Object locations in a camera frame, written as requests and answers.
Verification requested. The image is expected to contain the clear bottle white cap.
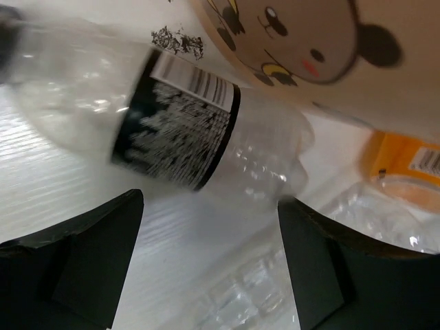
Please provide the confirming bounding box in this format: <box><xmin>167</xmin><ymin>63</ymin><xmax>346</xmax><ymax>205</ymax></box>
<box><xmin>189</xmin><ymin>187</ymin><xmax>439</xmax><ymax>329</ymax></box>

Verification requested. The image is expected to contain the small black label bottle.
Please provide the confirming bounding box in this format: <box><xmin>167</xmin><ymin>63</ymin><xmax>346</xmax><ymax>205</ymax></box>
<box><xmin>1</xmin><ymin>5</ymin><xmax>313</xmax><ymax>208</ymax></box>

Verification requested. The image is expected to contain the peach capybara plastic bin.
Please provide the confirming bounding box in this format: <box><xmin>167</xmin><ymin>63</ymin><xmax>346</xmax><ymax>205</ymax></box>
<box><xmin>191</xmin><ymin>1</ymin><xmax>439</xmax><ymax>142</ymax></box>

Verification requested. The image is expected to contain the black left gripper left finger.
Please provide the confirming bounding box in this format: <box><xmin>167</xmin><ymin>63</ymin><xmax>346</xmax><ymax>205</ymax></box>
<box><xmin>1</xmin><ymin>189</ymin><xmax>144</xmax><ymax>329</ymax></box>

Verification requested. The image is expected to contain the orange juice bottle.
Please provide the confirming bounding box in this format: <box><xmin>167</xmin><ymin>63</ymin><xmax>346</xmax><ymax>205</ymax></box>
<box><xmin>360</xmin><ymin>131</ymin><xmax>439</xmax><ymax>213</ymax></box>

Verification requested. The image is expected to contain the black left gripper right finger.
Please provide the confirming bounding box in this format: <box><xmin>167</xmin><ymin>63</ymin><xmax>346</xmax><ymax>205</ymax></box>
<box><xmin>278</xmin><ymin>198</ymin><xmax>439</xmax><ymax>329</ymax></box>

